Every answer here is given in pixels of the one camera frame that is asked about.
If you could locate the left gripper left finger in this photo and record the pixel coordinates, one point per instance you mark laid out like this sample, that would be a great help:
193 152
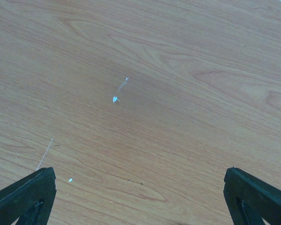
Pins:
29 201

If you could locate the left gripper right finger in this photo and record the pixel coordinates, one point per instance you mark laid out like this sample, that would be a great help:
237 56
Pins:
250 200

